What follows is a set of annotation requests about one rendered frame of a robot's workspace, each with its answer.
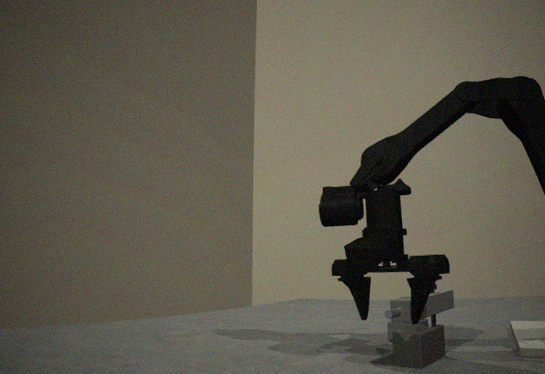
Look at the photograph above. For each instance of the grey cylinder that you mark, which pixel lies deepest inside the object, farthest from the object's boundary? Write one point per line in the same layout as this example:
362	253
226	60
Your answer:
394	313

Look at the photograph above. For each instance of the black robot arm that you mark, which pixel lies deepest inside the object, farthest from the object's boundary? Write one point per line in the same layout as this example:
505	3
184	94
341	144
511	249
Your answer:
518	101

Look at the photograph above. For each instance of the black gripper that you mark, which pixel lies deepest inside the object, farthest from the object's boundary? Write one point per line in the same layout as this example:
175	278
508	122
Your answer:
426	271

